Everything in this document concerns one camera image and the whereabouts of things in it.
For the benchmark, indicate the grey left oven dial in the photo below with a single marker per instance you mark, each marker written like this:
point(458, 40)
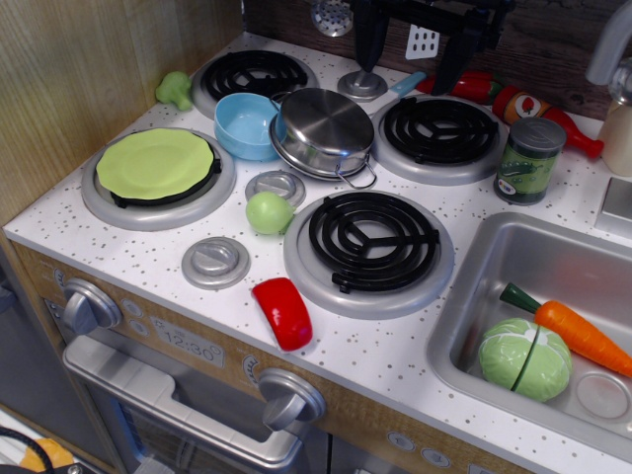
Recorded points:
point(88, 308)

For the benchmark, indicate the green toy cabbage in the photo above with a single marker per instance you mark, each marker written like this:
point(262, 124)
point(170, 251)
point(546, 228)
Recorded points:
point(526, 359)

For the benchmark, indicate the grey sink faucet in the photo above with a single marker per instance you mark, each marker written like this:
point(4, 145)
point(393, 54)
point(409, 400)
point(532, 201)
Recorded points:
point(608, 65)

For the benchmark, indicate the grey back stovetop knob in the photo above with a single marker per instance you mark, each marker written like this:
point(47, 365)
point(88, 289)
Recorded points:
point(362, 86)

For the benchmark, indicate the orange toy carrot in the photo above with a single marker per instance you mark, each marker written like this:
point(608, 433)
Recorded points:
point(581, 336)

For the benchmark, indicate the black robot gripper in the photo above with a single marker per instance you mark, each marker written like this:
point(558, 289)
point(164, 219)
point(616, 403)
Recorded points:
point(474, 25)

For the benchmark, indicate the green pickle can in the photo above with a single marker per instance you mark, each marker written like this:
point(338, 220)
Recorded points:
point(529, 158)

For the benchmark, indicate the hanging steel skimmer ladle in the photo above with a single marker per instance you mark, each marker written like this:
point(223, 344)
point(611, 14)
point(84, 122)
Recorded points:
point(331, 18)

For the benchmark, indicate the grey front stovetop knob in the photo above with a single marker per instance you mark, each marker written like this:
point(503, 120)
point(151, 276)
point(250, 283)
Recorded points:
point(215, 263)

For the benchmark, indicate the steel sink basin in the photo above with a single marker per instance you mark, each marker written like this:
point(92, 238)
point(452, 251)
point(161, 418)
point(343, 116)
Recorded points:
point(548, 262)

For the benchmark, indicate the grey middle stovetop knob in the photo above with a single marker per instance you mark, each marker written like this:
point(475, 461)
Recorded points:
point(282, 183)

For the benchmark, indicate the hanging white spatula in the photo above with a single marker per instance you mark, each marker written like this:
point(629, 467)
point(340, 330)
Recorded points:
point(422, 43)

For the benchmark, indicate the green toy plate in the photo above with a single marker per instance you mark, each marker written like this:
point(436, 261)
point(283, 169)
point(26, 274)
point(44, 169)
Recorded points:
point(155, 164)

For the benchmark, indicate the red toy ketchup bottle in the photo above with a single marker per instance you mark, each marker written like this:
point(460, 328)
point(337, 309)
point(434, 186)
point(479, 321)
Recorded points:
point(512, 104)

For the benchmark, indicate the grey stovetop knob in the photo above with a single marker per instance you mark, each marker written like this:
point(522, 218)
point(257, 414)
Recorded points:
point(215, 263)
point(282, 183)
point(362, 86)

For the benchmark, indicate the cream toy milk bottle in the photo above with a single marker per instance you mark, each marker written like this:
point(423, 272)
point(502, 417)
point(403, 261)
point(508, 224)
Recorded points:
point(615, 133)

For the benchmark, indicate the grey right oven dial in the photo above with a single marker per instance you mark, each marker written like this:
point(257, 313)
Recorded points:
point(292, 403)

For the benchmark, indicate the red toy chili pepper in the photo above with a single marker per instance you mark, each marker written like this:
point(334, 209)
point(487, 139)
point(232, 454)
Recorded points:
point(477, 86)

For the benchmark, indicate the green toy broccoli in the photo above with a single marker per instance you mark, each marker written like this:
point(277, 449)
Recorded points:
point(175, 88)

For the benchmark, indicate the front right stove burner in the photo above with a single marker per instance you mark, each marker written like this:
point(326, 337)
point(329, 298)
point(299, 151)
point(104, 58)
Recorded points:
point(368, 255)

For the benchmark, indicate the grey oven dial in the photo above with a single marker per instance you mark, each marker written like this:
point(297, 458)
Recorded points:
point(292, 403)
point(88, 308)

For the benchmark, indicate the green toy pear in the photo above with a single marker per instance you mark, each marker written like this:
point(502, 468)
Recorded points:
point(268, 213)

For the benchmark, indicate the back left stove burner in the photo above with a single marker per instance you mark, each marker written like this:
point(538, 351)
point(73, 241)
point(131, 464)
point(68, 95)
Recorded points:
point(266, 73)

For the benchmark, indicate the steel toy pot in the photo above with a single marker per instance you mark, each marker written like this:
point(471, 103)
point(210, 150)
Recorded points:
point(324, 135)

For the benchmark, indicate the back right stove burner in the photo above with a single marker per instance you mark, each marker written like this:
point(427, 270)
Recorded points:
point(438, 141)

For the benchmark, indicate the grey oven door handle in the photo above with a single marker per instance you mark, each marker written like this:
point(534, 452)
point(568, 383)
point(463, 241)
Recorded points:
point(166, 416)

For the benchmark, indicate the blue utensil handle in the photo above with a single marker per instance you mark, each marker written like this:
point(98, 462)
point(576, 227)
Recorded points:
point(406, 85)

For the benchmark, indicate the red toy sushi piece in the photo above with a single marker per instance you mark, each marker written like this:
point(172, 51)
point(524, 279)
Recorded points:
point(285, 312)

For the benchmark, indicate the blue toy bowl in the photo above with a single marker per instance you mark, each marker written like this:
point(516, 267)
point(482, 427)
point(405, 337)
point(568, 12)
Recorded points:
point(241, 126)

